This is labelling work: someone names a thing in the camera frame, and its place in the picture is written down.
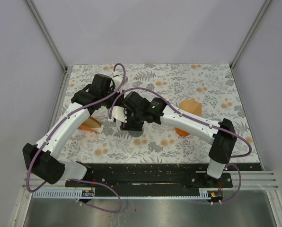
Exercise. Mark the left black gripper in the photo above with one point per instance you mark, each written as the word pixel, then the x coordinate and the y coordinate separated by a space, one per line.
pixel 119 98

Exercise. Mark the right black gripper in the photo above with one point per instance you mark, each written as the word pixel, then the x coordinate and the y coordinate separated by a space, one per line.
pixel 128 126

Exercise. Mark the paper filter holder box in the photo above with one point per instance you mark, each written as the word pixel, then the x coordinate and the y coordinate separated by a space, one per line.
pixel 91 124

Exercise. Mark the orange glass carafe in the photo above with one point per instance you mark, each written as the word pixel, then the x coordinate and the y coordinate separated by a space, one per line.
pixel 181 132

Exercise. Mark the brown paper coffee filter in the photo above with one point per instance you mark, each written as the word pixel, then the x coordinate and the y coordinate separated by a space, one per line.
pixel 191 106

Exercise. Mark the dark green glass server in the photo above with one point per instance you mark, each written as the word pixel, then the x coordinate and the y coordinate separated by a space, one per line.
pixel 136 134

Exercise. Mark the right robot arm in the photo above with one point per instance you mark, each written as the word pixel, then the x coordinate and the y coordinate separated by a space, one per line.
pixel 135 110

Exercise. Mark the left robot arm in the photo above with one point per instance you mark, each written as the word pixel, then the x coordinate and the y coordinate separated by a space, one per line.
pixel 41 159

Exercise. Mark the floral patterned mat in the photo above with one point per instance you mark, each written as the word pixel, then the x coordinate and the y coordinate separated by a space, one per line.
pixel 211 85

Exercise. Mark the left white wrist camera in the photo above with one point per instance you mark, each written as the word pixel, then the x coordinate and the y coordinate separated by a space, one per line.
pixel 118 81

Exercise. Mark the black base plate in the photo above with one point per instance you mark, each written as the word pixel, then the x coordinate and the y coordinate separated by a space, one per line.
pixel 161 176

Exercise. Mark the white slotted cable duct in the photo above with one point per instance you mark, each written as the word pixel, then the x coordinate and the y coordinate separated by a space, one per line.
pixel 134 193

